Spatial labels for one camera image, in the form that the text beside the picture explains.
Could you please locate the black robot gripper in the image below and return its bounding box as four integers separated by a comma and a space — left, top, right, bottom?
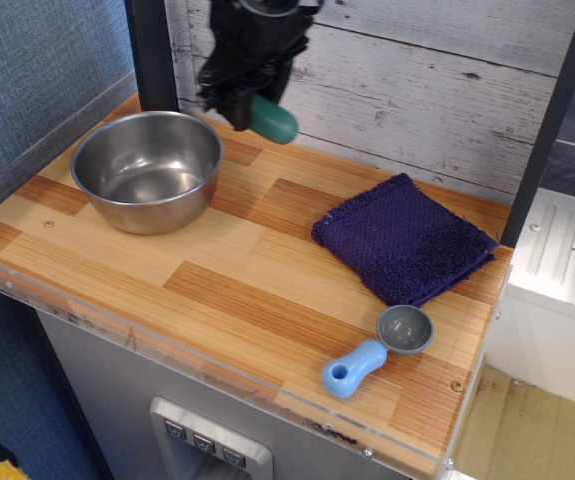
197, 1, 315, 131

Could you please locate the green oblong toy item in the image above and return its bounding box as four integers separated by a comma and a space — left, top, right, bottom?
249, 95, 298, 145

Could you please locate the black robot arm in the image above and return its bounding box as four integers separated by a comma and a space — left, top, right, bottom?
198, 0, 323, 145

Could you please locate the dark blue folded napkin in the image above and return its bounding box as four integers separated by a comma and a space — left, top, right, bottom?
311, 174, 498, 307

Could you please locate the stainless steel bowl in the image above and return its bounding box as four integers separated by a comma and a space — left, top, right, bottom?
70, 111, 224, 235

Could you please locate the blue grey measuring scoop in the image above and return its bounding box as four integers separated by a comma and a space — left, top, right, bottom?
321, 305, 434, 399

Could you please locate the silver dispenser button panel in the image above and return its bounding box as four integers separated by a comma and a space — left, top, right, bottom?
149, 397, 274, 479

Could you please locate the white ribbed drainboard unit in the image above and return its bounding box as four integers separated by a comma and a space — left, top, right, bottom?
485, 189, 575, 401

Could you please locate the yellow object at corner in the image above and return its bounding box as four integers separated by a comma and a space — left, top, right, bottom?
0, 461, 29, 480

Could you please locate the black vertical frame post left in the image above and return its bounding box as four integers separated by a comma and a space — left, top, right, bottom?
124, 0, 179, 111

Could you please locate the black vertical frame post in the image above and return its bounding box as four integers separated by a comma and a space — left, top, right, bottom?
124, 0, 179, 111
501, 29, 575, 248

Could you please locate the black vertical frame post right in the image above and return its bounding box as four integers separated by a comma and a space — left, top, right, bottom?
501, 29, 575, 248

